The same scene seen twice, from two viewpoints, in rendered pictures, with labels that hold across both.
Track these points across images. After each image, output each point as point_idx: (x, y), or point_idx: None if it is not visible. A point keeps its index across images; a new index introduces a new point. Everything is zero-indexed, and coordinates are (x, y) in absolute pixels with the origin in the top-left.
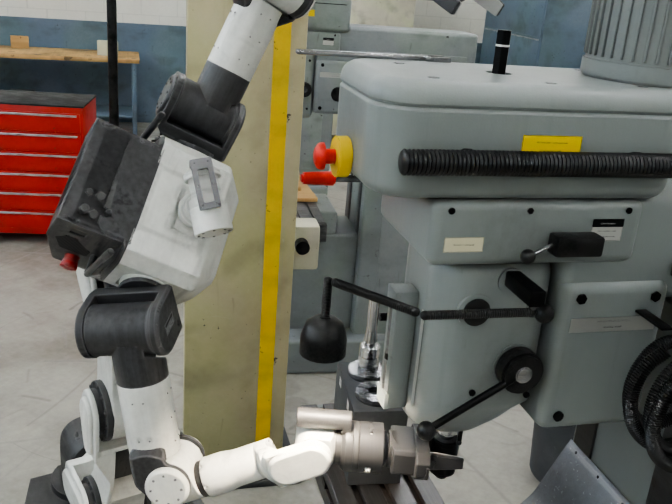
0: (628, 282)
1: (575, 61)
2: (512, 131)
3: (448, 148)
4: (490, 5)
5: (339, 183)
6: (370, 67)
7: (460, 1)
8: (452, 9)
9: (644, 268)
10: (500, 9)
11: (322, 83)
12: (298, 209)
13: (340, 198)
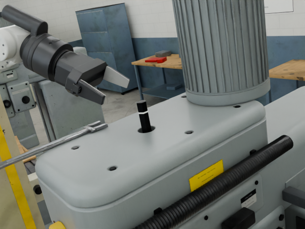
0: (265, 218)
1: (126, 36)
2: (181, 180)
3: (144, 216)
4: (120, 82)
5: (41, 128)
6: (58, 170)
7: (104, 94)
8: (100, 102)
9: (270, 205)
10: (128, 83)
11: (15, 97)
12: (27, 166)
13: (44, 136)
